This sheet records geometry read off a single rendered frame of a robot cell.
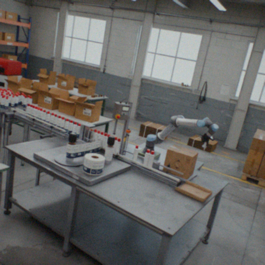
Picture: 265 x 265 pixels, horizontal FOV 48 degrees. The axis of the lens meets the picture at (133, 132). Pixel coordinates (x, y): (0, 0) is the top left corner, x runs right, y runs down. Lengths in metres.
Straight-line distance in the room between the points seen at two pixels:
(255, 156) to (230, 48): 3.37
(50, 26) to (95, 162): 9.03
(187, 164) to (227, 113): 5.39
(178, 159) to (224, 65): 5.54
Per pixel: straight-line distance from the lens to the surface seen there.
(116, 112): 3.43
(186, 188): 3.17
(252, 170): 6.40
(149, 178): 3.18
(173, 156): 3.31
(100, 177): 2.89
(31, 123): 4.44
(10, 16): 10.84
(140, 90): 9.35
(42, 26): 11.77
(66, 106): 5.44
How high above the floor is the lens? 2.09
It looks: 15 degrees down
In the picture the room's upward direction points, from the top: 11 degrees clockwise
